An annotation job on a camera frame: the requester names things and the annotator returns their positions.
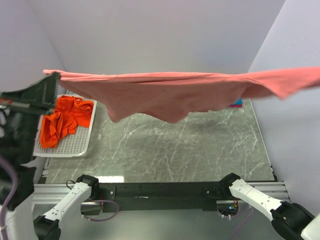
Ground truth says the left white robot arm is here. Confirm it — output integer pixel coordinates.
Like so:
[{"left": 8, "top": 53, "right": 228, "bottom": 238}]
[{"left": 0, "top": 72, "right": 100, "bottom": 240}]

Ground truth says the aluminium frame rail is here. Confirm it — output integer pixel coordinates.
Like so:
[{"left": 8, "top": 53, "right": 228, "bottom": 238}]
[{"left": 32, "top": 182, "right": 290, "bottom": 205}]

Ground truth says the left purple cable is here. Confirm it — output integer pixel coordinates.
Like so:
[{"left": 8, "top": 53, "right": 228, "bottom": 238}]
[{"left": 0, "top": 154, "right": 120, "bottom": 240}]

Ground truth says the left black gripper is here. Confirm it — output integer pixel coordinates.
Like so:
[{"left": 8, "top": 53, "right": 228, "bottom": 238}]
[{"left": 0, "top": 69, "right": 59, "bottom": 163}]

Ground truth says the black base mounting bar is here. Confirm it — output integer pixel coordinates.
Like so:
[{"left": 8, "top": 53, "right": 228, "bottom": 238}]
[{"left": 87, "top": 181, "right": 234, "bottom": 211}]

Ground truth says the white plastic basket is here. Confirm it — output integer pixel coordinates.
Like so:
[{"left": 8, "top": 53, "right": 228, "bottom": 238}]
[{"left": 33, "top": 98, "right": 97, "bottom": 158}]

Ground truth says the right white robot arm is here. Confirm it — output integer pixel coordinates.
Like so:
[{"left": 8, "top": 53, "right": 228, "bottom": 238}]
[{"left": 219, "top": 173, "right": 320, "bottom": 240}]

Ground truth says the folded blue t-shirt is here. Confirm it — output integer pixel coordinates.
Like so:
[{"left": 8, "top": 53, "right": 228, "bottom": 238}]
[{"left": 232, "top": 98, "right": 243, "bottom": 105}]

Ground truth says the orange t-shirt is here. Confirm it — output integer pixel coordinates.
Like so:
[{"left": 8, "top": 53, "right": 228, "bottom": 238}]
[{"left": 39, "top": 95, "right": 94, "bottom": 149}]

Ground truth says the folded magenta t-shirt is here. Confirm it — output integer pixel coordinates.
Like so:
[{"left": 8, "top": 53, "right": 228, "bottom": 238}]
[{"left": 228, "top": 104, "right": 243, "bottom": 108}]

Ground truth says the salmon pink t-shirt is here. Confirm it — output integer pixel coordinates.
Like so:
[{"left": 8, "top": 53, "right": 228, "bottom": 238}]
[{"left": 59, "top": 66, "right": 320, "bottom": 123}]

